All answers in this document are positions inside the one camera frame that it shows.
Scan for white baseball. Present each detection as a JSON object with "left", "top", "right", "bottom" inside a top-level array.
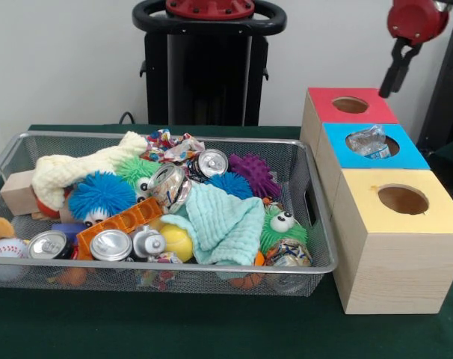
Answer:
[{"left": 0, "top": 239, "right": 28, "bottom": 260}]

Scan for black drink can silver top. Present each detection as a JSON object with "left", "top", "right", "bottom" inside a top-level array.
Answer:
[{"left": 188, "top": 148, "right": 229, "bottom": 184}]

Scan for black upright panel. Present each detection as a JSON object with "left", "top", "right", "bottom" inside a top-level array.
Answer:
[{"left": 416, "top": 24, "right": 453, "bottom": 150}]

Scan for green spiky toy with eyes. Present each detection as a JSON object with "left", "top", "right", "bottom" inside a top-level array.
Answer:
[{"left": 259, "top": 207, "right": 308, "bottom": 259}]

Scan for yellow ball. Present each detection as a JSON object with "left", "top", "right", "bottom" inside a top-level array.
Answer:
[{"left": 159, "top": 224, "right": 194, "bottom": 262}]

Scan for mint green cloth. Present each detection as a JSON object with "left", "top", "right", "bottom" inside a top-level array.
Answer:
[{"left": 161, "top": 182, "right": 267, "bottom": 267}]

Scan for cream knit cloth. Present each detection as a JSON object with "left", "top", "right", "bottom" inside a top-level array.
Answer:
[{"left": 31, "top": 130, "right": 149, "bottom": 210}]

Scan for dark green table cloth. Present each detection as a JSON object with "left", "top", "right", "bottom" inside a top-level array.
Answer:
[{"left": 0, "top": 123, "right": 453, "bottom": 359}]

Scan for long clear bottle blue label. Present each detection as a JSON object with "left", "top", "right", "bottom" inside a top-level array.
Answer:
[{"left": 348, "top": 125, "right": 392, "bottom": 160}]

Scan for crushed silver can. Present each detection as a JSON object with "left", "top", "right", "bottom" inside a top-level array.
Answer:
[{"left": 147, "top": 163, "right": 193, "bottom": 214}]

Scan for silver wire mesh bin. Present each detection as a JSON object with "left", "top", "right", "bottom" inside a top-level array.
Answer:
[{"left": 0, "top": 130, "right": 339, "bottom": 298}]

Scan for blue spiky toy with eyes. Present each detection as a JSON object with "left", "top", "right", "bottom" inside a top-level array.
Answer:
[{"left": 67, "top": 171, "right": 138, "bottom": 226}]

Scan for wooden box with three holes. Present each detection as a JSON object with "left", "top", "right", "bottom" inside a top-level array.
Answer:
[{"left": 300, "top": 87, "right": 453, "bottom": 315}]

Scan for orange plastic tray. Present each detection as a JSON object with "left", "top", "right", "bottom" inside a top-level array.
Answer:
[{"left": 75, "top": 197, "right": 164, "bottom": 261}]

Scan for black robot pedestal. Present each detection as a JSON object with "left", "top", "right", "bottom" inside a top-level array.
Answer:
[{"left": 132, "top": 0, "right": 287, "bottom": 127}]

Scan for purple spiky ball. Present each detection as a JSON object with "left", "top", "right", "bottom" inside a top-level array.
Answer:
[{"left": 228, "top": 153, "right": 282, "bottom": 201}]

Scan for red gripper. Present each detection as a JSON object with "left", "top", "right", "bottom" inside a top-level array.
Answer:
[{"left": 378, "top": 0, "right": 450, "bottom": 99}]

